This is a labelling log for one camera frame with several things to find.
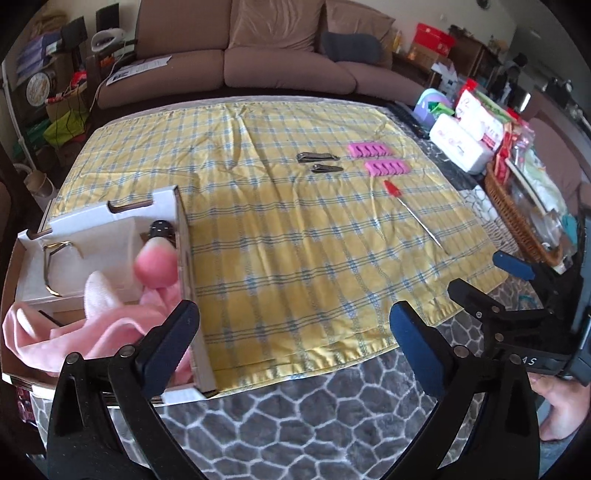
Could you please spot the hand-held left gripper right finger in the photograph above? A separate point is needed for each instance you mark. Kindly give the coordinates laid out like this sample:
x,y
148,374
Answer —
x,y
415,346

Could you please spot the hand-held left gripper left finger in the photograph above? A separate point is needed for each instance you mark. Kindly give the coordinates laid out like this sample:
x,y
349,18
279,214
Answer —
x,y
173,332

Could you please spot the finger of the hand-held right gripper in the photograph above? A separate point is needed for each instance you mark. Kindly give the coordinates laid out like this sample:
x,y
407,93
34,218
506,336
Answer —
x,y
489,309
512,265

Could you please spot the pink plush cloth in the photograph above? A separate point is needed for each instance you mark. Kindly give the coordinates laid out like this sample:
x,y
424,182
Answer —
x,y
69,332

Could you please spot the white cardboard box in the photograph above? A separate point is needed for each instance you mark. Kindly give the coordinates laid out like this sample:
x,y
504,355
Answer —
x,y
92,221

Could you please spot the gold cuticle nipper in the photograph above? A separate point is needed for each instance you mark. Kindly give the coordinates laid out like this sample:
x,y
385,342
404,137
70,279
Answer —
x,y
48,272

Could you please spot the wicker basket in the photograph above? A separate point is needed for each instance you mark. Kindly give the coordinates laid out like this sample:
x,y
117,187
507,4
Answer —
x,y
512,217

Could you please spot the white nail lamp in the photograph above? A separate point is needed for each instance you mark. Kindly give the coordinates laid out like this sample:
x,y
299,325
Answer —
x,y
459,143

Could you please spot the grey stone-pattern blanket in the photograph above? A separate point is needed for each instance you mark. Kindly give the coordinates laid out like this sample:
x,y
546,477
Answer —
x,y
300,415

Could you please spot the red-tipped cuticle pusher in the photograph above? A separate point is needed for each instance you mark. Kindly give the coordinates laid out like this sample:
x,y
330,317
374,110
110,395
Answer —
x,y
391,188

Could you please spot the yellow plaid cloth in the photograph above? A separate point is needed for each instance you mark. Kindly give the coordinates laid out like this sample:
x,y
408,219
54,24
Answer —
x,y
300,254

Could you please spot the red white packet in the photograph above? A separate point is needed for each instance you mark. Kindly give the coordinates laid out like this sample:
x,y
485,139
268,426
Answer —
x,y
480,115

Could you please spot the pink toe separator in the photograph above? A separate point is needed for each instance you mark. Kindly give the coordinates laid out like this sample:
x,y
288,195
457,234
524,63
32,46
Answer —
x,y
387,167
369,149

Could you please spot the pink plastic basket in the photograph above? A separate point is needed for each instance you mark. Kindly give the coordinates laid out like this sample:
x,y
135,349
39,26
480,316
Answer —
x,y
25,404

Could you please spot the purple container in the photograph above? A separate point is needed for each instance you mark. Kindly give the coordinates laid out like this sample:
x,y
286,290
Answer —
x,y
431,104

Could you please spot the white bin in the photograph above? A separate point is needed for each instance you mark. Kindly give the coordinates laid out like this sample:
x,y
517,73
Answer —
x,y
39,184

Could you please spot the metal nail clipper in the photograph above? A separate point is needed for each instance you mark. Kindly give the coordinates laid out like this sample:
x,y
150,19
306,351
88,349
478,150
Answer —
x,y
316,157
325,168

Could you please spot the dark wooden cabinet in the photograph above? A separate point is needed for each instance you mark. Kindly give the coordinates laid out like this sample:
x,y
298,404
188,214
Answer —
x,y
473,55

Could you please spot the green bag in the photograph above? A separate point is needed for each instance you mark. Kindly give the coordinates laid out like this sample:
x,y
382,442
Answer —
x,y
64,129

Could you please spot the red box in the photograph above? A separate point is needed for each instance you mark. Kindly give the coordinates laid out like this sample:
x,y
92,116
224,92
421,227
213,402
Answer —
x,y
431,39

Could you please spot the printed paper sheet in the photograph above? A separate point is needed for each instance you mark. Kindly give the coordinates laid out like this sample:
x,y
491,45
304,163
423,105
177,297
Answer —
x,y
138,69

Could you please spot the grey cushion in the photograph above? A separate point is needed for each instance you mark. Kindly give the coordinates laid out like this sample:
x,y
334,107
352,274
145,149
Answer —
x,y
353,46

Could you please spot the round tin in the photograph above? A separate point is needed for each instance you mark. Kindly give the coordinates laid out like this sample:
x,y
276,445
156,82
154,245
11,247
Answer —
x,y
40,87

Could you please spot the brown sofa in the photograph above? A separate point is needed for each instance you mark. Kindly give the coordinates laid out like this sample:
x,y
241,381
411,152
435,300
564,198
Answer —
x,y
277,69

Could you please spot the white handheld device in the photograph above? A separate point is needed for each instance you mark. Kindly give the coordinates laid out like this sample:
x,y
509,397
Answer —
x,y
108,39

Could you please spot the blue cardboard box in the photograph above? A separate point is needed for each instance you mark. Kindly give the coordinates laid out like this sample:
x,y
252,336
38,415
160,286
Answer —
x,y
37,55

